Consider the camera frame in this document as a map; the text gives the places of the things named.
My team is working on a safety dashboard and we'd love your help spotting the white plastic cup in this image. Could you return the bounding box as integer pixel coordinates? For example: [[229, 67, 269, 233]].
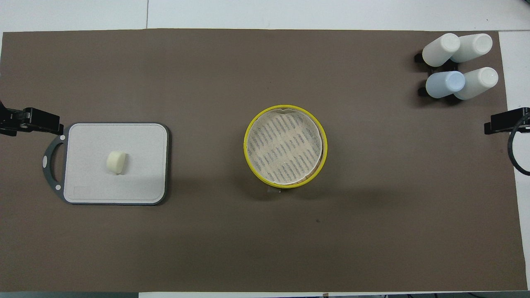
[[422, 33, 461, 67], [454, 67, 499, 101], [450, 34, 493, 63]]

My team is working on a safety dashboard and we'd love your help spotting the grey white cutting board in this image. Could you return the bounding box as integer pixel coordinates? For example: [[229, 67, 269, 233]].
[[42, 122, 170, 206]]

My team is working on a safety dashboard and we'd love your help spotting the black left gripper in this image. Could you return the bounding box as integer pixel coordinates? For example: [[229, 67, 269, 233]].
[[0, 101, 65, 137]]

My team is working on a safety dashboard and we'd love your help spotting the cream steamed bun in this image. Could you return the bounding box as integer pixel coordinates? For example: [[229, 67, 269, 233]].
[[106, 151, 127, 175]]

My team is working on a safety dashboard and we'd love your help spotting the yellow-rimmed bamboo steamer basket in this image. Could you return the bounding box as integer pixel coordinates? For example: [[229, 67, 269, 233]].
[[243, 105, 328, 189]]

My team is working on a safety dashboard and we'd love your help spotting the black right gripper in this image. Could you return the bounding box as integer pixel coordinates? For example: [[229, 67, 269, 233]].
[[484, 107, 530, 135]]

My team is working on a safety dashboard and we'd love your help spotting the brown table mat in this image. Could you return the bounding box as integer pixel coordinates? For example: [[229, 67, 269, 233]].
[[0, 28, 528, 293]]

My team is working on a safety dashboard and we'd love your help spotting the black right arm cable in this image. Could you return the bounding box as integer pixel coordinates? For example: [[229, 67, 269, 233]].
[[508, 116, 530, 176]]

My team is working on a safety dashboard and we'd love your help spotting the black cup rack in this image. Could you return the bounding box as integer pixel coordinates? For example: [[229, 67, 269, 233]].
[[414, 50, 460, 102]]

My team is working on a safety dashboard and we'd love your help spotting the light blue plastic cup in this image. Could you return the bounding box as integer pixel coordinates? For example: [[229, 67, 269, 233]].
[[426, 71, 466, 99]]

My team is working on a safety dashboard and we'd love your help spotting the white mesh steamer liner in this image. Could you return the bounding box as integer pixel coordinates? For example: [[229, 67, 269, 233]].
[[247, 108, 323, 185]]

